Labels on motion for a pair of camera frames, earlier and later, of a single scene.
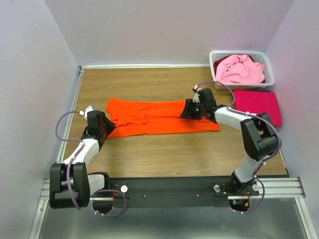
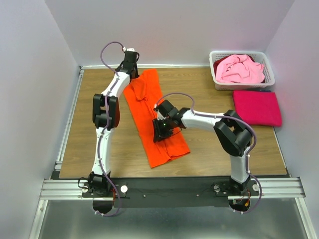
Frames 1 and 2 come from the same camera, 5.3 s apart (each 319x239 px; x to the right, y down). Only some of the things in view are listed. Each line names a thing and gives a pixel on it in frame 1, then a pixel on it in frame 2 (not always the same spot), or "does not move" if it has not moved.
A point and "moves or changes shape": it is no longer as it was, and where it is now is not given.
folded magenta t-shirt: [258, 101] does not move
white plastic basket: [261, 57] does not move
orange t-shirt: [135, 117] moves or changes shape
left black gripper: [111, 125] to [136, 74]
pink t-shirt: [239, 68] does not move
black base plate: [134, 192] does not move
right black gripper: [189, 105] to [158, 134]
